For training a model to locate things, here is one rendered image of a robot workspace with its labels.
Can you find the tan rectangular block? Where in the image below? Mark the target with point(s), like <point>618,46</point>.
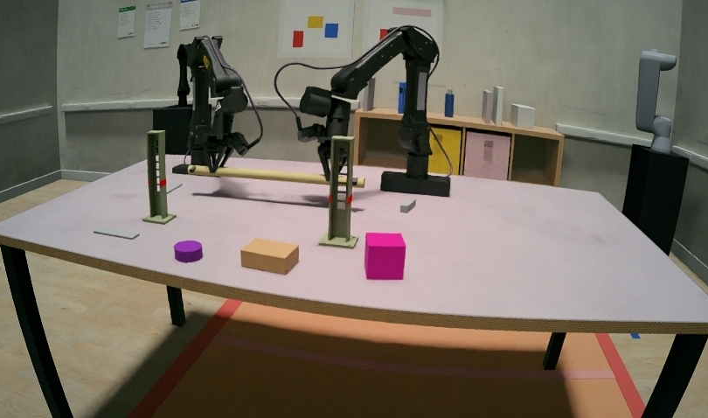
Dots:
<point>269,255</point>

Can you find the purple short cylinder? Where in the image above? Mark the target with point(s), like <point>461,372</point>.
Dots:
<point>188,251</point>

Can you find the magenta cube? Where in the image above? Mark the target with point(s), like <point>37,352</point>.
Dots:
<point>384,256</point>

